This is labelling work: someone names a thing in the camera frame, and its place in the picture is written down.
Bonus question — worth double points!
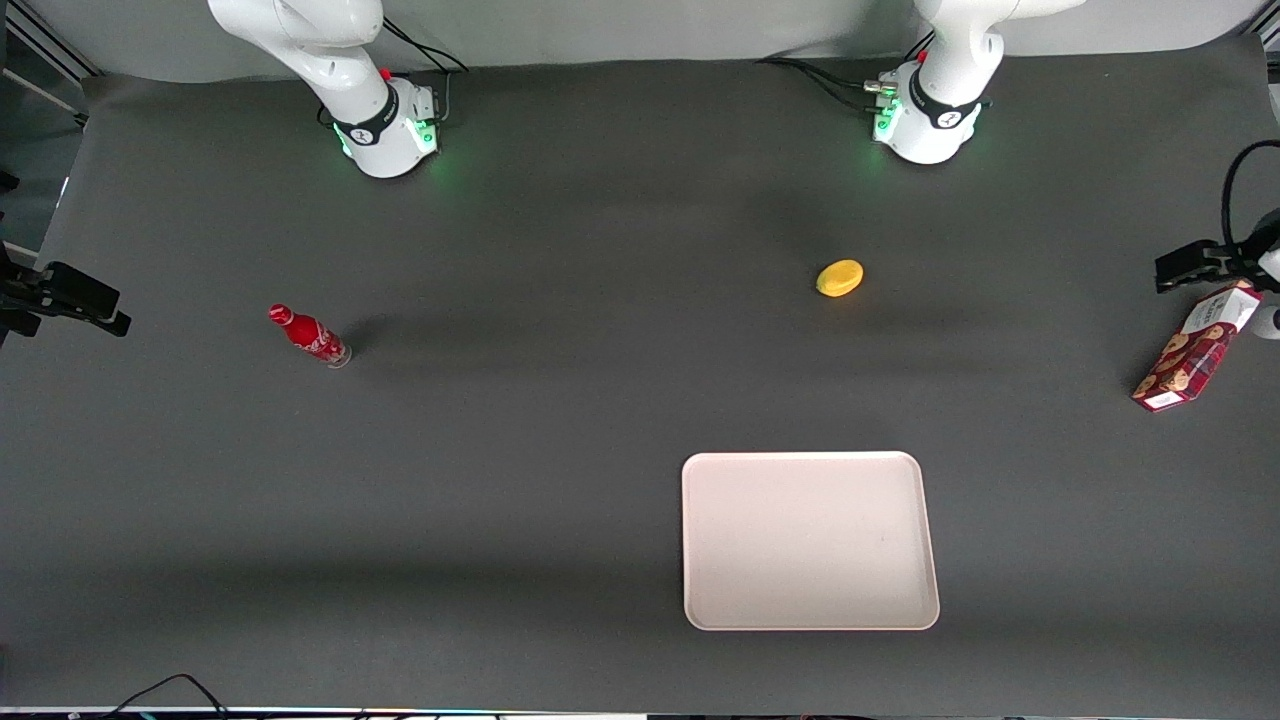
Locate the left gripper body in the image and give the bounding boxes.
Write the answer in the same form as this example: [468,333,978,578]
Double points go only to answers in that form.
[1243,208,1280,295]

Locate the black cables at arm base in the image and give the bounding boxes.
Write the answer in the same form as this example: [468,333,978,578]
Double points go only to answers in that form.
[756,30,936,114]
[316,17,470,129]

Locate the yellow lemon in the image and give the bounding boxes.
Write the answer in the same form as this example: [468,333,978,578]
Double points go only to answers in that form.
[815,259,866,299]

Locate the white rectangular tray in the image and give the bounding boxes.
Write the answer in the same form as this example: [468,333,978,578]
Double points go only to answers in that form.
[681,451,942,633]

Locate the red tartan cookie box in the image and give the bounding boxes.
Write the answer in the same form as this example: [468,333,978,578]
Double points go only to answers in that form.
[1130,281,1264,414]

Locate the black cable at table edge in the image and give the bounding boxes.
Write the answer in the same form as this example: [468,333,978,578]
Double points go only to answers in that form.
[100,673,233,720]

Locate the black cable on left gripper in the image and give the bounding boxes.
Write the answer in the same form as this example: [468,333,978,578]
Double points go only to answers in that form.
[1220,139,1280,251]

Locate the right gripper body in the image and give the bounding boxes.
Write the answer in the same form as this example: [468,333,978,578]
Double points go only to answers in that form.
[0,245,47,347]

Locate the red cola bottle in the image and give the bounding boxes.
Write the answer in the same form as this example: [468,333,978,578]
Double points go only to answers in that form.
[267,303,354,370]

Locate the aluminium frame rail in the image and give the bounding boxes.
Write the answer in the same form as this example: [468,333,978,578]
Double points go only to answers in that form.
[0,0,103,83]

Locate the black cables at right arm base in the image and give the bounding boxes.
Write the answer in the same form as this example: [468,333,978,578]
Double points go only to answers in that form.
[316,17,470,129]

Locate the black cables at left arm base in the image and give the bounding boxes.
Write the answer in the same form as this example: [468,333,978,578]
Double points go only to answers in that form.
[756,30,936,114]

